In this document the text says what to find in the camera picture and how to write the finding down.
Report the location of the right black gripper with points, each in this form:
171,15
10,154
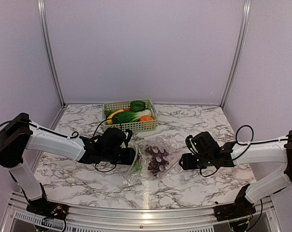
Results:
187,162

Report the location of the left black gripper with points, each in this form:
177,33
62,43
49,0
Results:
130,159

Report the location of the fake yellow lemon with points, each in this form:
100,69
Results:
109,120

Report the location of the fake purple grapes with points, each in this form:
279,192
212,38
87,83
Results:
159,160

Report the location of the clear dotted zip bag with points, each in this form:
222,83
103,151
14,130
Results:
162,141

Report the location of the fake green leafy vegetable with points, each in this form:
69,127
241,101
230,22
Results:
129,116

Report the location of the fake green grapes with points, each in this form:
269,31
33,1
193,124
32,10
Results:
137,167

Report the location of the fake orange tangerine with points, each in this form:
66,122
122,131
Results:
146,118

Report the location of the fake green bell pepper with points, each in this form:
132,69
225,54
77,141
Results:
137,106

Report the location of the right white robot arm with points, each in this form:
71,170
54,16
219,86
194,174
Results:
275,150

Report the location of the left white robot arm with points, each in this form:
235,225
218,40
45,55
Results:
21,133

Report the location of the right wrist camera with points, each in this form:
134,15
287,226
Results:
189,144

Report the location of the front aluminium frame rail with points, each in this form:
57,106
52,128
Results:
200,219

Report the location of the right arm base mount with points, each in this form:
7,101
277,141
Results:
241,207

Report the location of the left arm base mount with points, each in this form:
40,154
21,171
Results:
50,210

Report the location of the left aluminium frame post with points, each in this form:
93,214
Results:
48,48

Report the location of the aluminium frame post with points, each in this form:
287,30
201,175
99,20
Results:
48,48
238,51

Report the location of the right aluminium frame post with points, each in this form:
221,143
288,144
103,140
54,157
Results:
238,51

